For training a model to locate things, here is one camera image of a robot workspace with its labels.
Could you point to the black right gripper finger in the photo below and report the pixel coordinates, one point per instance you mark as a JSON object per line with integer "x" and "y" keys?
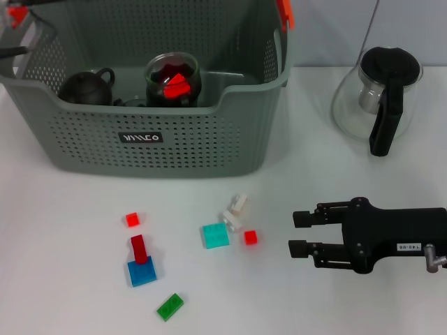
{"x": 303, "y": 219}
{"x": 299, "y": 248}

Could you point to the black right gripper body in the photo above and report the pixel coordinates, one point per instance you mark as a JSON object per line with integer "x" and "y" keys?
{"x": 387, "y": 234}

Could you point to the blue square plate brick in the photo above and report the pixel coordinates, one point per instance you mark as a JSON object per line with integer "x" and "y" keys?
{"x": 141, "y": 275}

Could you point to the dark red long brick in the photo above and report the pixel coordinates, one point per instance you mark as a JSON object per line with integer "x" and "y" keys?
{"x": 139, "y": 247}

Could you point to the small red square brick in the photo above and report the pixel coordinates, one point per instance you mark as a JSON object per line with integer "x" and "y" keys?
{"x": 250, "y": 238}
{"x": 132, "y": 220}

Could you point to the bright red sloped brick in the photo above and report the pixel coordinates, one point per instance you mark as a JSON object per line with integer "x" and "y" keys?
{"x": 174, "y": 87}

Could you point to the glass teacup black holder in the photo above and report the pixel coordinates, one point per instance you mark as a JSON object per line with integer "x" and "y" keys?
{"x": 155, "y": 97}
{"x": 131, "y": 103}

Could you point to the grey perforated storage bin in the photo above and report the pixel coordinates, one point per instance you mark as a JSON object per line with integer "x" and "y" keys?
{"x": 174, "y": 153}

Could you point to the white toy brick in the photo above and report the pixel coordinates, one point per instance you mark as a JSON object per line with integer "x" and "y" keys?
{"x": 232, "y": 221}
{"x": 239, "y": 203}

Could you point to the teal square plate brick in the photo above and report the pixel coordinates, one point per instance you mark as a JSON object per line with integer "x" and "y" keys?
{"x": 216, "y": 236}

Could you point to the glass pitcher black lid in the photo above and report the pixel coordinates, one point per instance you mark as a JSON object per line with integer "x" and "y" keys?
{"x": 384, "y": 129}

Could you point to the green rectangular brick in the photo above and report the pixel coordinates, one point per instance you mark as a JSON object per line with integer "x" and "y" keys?
{"x": 170, "y": 307}

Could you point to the dark brown clay teapot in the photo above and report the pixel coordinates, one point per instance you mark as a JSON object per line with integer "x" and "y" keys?
{"x": 84, "y": 90}

